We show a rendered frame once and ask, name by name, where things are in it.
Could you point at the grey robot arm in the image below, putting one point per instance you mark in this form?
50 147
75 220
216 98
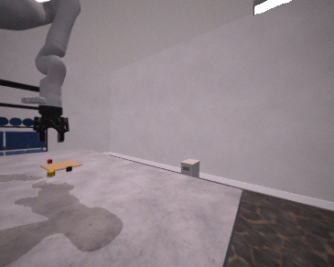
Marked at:
27 14

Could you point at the tan square mat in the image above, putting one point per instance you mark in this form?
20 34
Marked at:
61 165

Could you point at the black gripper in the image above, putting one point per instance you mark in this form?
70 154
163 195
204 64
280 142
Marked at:
50 118

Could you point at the yellow die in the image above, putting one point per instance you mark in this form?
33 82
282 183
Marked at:
51 173

